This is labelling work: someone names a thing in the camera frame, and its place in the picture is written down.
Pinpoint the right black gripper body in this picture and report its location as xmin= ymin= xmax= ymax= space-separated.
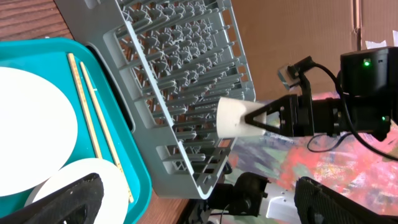
xmin=279 ymin=95 xmax=342 ymax=137

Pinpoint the grey dishwasher rack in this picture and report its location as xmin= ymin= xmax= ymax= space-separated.
xmin=56 ymin=0 xmax=256 ymax=199

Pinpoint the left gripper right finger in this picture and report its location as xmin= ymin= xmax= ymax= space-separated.
xmin=294 ymin=177 xmax=397 ymax=224

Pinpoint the white cup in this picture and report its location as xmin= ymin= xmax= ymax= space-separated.
xmin=216 ymin=97 xmax=266 ymax=138

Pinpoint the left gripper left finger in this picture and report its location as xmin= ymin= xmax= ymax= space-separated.
xmin=1 ymin=173 xmax=104 ymax=224

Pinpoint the white bowl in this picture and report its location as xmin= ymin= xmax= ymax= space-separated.
xmin=25 ymin=158 xmax=129 ymax=224

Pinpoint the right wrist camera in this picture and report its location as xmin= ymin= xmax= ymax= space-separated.
xmin=277 ymin=56 xmax=313 ymax=91

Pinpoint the teal serving tray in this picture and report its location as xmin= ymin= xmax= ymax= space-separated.
xmin=0 ymin=37 xmax=153 ymax=224

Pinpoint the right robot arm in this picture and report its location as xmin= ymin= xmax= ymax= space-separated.
xmin=244 ymin=47 xmax=397 ymax=141

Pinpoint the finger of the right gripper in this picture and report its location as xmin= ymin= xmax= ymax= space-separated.
xmin=244 ymin=97 xmax=285 ymax=134

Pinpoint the wooden chopstick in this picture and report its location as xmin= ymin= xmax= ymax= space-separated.
xmin=79 ymin=61 xmax=135 ymax=204
xmin=67 ymin=53 xmax=103 ymax=159

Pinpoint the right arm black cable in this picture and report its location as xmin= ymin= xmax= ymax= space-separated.
xmin=306 ymin=62 xmax=398 ymax=162

